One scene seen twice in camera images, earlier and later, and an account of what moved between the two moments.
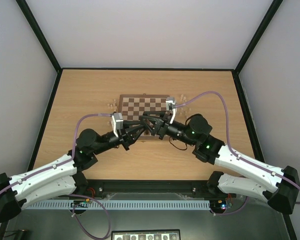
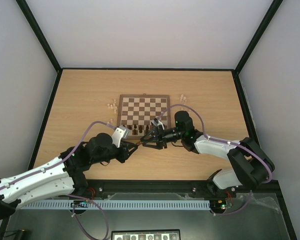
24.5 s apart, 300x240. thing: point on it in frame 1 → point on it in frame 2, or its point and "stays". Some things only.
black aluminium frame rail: [93, 188] stays
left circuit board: [81, 203] stays
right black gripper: [162, 125] → [159, 137]
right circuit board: [220, 204] stays
